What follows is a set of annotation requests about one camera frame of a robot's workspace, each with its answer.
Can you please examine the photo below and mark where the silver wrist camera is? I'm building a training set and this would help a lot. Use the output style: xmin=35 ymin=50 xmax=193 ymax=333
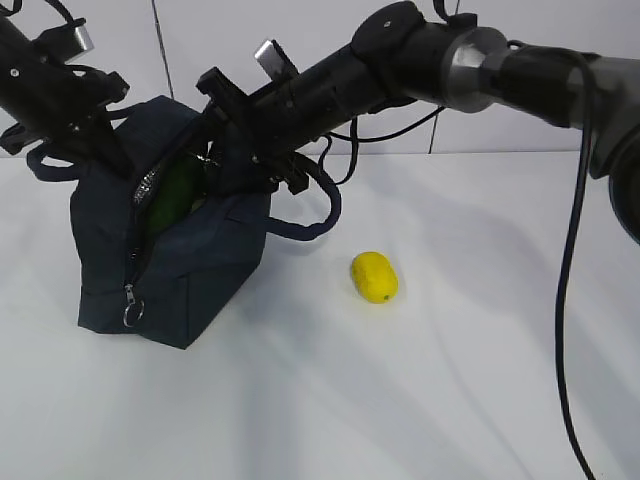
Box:
xmin=32 ymin=18 xmax=94 ymax=63
xmin=254 ymin=39 xmax=299 ymax=82

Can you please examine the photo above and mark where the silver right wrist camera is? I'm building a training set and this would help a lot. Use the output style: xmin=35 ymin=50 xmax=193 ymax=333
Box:
xmin=254 ymin=39 xmax=299 ymax=82

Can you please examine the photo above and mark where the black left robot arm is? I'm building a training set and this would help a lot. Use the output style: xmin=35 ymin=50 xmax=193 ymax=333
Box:
xmin=1 ymin=18 xmax=133 ymax=178

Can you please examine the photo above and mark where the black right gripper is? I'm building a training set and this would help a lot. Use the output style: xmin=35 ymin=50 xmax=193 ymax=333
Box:
xmin=169 ymin=67 xmax=320 ymax=198

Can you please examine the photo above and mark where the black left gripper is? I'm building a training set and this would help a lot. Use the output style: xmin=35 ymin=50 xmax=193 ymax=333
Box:
xmin=1 ymin=69 xmax=133 ymax=176

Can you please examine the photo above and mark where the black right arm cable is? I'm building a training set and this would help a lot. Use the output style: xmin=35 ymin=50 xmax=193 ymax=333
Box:
xmin=554 ymin=49 xmax=601 ymax=480

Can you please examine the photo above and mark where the green cucumber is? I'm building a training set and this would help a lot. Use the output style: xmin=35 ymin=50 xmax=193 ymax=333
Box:
xmin=144 ymin=155 xmax=206 ymax=237

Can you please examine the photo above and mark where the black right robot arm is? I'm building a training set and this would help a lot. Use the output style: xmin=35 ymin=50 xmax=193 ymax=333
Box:
xmin=194 ymin=1 xmax=639 ymax=237

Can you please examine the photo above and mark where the navy blue fabric lunch bag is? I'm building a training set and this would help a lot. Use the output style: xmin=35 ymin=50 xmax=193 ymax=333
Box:
xmin=27 ymin=96 xmax=342 ymax=349

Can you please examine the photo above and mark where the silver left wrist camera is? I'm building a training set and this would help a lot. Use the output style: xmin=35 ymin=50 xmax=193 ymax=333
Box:
xmin=32 ymin=18 xmax=94 ymax=63

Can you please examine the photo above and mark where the yellow lemon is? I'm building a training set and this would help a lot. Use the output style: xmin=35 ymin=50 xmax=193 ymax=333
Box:
xmin=351 ymin=251 xmax=399 ymax=304

